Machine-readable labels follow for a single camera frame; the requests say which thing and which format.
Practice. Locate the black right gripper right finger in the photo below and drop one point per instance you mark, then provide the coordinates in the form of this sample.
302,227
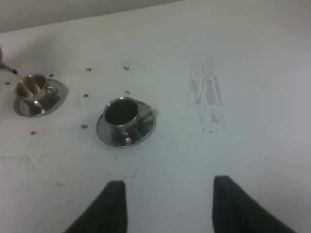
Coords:
234,211

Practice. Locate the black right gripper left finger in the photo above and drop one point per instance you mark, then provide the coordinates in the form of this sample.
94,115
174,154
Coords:
107,213

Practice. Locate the stainless steel teapot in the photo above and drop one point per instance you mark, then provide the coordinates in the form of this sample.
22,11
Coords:
3,65

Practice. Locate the steel saucer near centre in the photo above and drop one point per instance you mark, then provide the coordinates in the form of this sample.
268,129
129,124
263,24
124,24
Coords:
145,128

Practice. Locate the steel saucer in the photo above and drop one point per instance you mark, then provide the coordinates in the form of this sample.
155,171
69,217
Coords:
57,98
145,128

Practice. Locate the steel teacup near centre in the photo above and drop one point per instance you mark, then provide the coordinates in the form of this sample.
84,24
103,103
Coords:
123,115

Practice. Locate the steel teacup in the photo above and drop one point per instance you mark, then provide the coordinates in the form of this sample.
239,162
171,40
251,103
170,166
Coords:
35,90
123,115

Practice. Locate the steel saucer far right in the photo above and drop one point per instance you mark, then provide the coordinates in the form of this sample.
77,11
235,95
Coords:
57,98

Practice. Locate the steel teacup far right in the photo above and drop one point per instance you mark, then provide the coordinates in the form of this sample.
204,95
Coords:
35,90

